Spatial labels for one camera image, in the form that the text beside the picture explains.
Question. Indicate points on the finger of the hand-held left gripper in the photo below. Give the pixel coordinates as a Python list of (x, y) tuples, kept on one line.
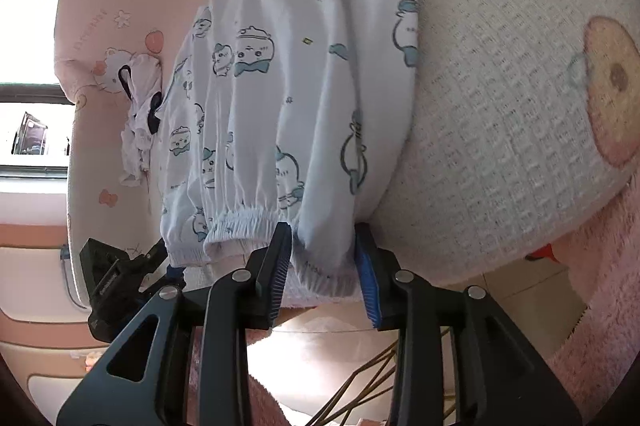
[(152, 271)]

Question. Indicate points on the pink fluffy robe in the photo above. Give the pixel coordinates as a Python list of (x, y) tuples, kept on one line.
[(610, 281)]

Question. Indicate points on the window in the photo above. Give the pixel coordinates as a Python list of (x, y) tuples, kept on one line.
[(30, 136)]

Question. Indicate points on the red slipper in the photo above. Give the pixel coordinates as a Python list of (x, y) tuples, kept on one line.
[(547, 252)]

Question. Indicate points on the pink and white cabinet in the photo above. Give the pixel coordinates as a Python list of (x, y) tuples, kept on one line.
[(35, 256)]

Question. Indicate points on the pink and white printed sofa cover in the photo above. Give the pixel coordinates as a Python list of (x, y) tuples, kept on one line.
[(500, 131)]

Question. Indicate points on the light blue printed pajama pants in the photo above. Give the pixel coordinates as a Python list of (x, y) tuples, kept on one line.
[(300, 81)]

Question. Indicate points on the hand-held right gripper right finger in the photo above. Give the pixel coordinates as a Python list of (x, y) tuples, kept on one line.
[(367, 276)]

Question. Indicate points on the pile of unfolded clothes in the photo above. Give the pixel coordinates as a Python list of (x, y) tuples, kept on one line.
[(142, 106)]

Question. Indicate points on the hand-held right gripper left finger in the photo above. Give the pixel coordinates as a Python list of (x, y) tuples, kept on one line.
[(280, 276)]

